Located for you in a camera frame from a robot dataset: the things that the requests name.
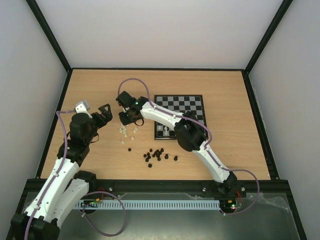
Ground black aluminium frame rail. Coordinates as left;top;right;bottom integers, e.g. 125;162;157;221
24;178;291;195

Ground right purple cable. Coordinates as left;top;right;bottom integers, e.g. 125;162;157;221
117;78;261;216

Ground black grey chess board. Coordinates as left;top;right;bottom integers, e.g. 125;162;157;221
154;94;207;140

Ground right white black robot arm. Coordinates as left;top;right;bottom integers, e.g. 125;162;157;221
116;91;237;196

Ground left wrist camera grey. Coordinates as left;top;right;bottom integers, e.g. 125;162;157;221
74;100;90;113

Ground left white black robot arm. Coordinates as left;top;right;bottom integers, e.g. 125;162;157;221
10;100;113;240

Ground white slotted cable duct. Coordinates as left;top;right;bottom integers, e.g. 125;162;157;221
85;200;221;211

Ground clear plastic sheet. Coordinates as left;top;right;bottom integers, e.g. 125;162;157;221
245;192;292;214

